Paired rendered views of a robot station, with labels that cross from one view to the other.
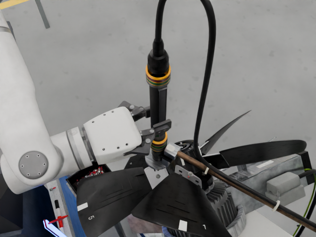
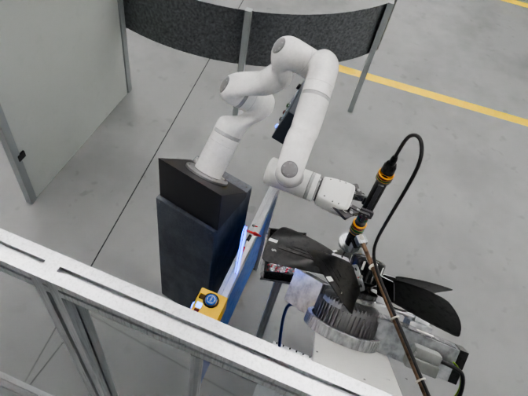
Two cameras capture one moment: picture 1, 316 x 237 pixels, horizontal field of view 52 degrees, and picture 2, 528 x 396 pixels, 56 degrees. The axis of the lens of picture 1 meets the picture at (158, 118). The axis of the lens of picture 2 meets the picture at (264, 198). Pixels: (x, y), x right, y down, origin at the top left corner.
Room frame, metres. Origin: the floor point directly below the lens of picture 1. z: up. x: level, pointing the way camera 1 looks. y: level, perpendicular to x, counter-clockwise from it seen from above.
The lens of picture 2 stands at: (-0.56, -0.25, 2.65)
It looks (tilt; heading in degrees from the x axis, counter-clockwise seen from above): 53 degrees down; 34
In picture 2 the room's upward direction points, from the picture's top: 13 degrees clockwise
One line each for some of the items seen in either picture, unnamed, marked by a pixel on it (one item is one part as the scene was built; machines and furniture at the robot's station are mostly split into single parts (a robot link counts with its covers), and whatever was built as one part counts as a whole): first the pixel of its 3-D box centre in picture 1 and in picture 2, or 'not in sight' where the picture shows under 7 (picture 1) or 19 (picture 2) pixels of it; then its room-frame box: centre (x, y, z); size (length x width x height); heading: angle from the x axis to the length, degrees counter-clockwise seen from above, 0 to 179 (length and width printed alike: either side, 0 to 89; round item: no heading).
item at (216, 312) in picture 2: not in sight; (204, 317); (-0.06, 0.21, 1.02); 0.16 x 0.10 x 0.11; 23
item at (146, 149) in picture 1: (132, 144); (341, 207); (0.29, 0.05, 1.54); 0.08 x 0.06 x 0.01; 54
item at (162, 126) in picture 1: (158, 133); (360, 214); (0.32, 0.00, 1.54); 0.07 x 0.03 x 0.03; 114
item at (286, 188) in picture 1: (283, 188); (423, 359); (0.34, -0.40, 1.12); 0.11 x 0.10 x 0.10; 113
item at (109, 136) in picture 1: (110, 136); (332, 194); (0.31, 0.10, 1.54); 0.11 x 0.10 x 0.07; 114
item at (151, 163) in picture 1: (161, 151); (353, 238); (0.35, -0.01, 1.38); 0.09 x 0.07 x 0.10; 58
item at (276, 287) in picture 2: (118, 226); (268, 310); (0.38, 0.21, 0.40); 0.03 x 0.03 x 0.80; 38
